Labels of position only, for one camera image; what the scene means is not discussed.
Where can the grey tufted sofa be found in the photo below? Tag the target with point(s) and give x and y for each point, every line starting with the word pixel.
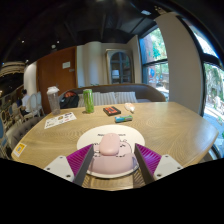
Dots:
pixel 21 128

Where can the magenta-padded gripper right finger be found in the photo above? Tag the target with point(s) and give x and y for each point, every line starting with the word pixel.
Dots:
pixel 165 165

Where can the black backpack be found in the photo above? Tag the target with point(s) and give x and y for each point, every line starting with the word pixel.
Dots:
pixel 69 101

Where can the brown curved sofa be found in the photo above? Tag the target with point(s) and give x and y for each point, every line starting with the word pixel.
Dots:
pixel 150 93

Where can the teal small pack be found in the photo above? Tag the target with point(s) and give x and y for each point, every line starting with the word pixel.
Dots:
pixel 123 118

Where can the white door sign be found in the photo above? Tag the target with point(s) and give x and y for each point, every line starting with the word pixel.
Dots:
pixel 66 65

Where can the group of white chairs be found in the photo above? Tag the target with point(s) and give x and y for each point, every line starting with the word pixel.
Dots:
pixel 35 103

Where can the person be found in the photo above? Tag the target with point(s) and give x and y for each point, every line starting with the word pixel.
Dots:
pixel 25 101

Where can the black and red box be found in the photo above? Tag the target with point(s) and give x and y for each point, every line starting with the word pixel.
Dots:
pixel 112 110

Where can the black-framed window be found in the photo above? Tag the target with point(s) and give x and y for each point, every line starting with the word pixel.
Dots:
pixel 215 100
pixel 155 50

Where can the brown wooden door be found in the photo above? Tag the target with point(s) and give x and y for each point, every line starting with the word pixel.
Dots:
pixel 55 80

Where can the yellow code sticker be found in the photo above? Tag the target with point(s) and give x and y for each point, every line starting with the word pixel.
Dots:
pixel 19 149

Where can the arched glass cabinet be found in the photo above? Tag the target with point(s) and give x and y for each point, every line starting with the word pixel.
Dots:
pixel 120 68

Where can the green drink can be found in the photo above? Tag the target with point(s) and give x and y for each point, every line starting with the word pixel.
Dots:
pixel 88 101

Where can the pink computer mouse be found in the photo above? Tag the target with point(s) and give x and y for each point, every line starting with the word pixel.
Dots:
pixel 109 144

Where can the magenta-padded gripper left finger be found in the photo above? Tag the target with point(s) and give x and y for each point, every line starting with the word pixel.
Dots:
pixel 59 166

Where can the white mouse pad, pink rest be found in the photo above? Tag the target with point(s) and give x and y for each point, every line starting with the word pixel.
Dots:
pixel 110 165

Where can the clear shaker bottle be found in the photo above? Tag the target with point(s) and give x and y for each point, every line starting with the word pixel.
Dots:
pixel 53 103

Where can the white wrapped packet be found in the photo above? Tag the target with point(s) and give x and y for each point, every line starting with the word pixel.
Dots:
pixel 129 107

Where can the striped cushion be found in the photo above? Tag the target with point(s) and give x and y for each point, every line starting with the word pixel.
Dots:
pixel 126 97
pixel 105 99

